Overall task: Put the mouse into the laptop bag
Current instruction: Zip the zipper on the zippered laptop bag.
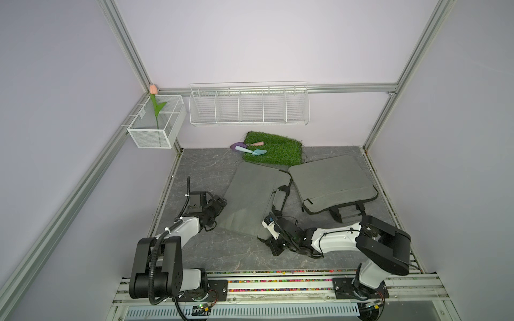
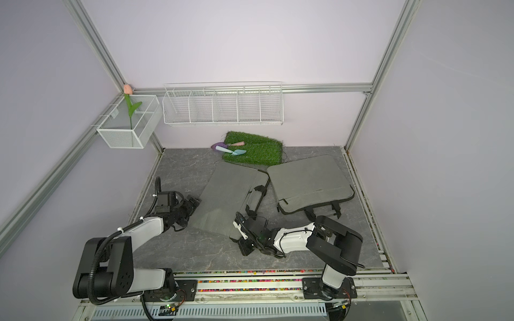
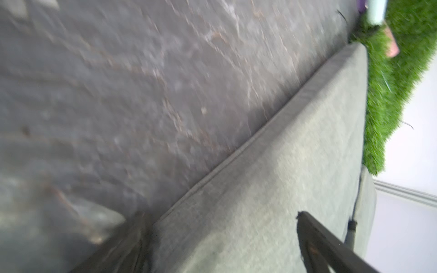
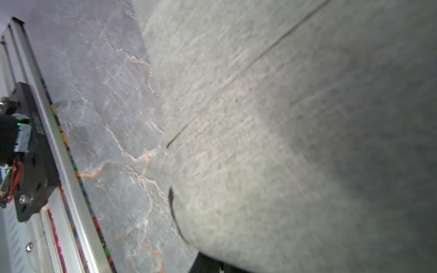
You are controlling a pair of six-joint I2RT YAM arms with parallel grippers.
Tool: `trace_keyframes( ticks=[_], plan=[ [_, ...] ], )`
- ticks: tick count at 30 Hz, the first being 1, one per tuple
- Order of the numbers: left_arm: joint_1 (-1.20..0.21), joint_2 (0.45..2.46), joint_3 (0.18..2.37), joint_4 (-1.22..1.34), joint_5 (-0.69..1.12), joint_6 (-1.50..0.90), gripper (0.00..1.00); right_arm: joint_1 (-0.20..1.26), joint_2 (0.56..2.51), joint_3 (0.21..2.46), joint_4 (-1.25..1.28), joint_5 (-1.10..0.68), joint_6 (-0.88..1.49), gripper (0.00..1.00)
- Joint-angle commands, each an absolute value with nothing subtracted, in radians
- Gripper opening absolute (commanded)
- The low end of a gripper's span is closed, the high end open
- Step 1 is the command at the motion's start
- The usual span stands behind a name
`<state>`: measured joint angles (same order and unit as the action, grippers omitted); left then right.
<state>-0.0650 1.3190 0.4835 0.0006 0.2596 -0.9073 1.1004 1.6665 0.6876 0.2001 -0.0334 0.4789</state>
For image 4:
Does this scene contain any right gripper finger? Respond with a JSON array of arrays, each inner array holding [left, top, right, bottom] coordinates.
[[188, 253, 249, 273]]

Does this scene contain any grey laptop bag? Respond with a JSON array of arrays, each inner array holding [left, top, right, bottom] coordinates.
[[133, 1, 437, 273]]

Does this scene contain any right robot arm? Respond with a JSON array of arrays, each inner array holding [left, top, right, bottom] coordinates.
[[1, 114, 29, 166]]

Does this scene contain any aluminium front rail frame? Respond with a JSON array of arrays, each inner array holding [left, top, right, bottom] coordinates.
[[1, 17, 116, 273]]

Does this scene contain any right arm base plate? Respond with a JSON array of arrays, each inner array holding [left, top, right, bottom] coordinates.
[[11, 82, 60, 222]]

